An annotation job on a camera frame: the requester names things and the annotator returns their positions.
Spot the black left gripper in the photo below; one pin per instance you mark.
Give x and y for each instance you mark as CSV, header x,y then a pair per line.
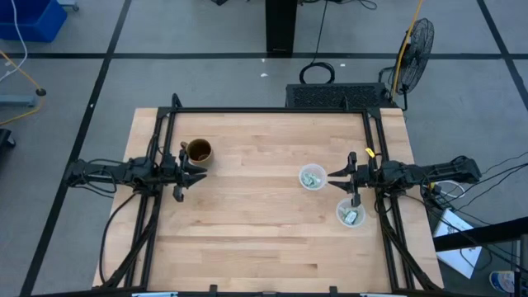
x,y
175,179

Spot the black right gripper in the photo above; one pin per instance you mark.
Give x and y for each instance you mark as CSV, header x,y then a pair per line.
x,y
365,183

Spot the green white tea packet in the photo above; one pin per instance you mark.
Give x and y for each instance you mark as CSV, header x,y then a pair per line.
x,y
308,178
351,217
317,180

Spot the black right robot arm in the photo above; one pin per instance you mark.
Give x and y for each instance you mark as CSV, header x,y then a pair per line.
x,y
433,172

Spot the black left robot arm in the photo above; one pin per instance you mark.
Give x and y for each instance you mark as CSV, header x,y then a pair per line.
x,y
107,173

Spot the blue plastic bin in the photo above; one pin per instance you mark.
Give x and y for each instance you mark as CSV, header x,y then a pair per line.
x,y
29,16

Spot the green brown ceramic mug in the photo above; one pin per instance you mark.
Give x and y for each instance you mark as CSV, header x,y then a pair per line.
x,y
199,152

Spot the clear plastic cup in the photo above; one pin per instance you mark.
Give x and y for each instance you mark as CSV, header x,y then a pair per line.
x,y
312,176
350,212

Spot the yellow tag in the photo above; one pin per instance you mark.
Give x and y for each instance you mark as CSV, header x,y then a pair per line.
x,y
369,152

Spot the white paper booklet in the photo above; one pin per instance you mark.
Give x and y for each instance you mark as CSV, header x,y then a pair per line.
x,y
453,227

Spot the black floor fan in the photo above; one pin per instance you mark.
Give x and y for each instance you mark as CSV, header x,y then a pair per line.
x,y
416,53

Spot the black metal beam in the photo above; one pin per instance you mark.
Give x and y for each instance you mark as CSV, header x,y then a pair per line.
x,y
478,235

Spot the black upright column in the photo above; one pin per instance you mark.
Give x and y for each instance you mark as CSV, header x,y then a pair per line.
x,y
280,24

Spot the white blue round container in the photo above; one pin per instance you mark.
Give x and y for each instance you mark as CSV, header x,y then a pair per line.
x,y
501,281

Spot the grey metal floor foot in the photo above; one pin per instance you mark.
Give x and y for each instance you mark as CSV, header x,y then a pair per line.
x,y
16,100

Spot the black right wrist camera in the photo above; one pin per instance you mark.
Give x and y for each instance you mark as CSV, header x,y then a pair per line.
x,y
365,171

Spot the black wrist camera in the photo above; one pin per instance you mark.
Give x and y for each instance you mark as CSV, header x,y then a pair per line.
x,y
365,171
168,167

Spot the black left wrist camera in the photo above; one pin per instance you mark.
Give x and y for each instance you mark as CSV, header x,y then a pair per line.
x,y
168,167

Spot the black aluminium table frame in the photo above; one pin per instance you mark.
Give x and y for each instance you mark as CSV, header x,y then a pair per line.
x,y
268,110

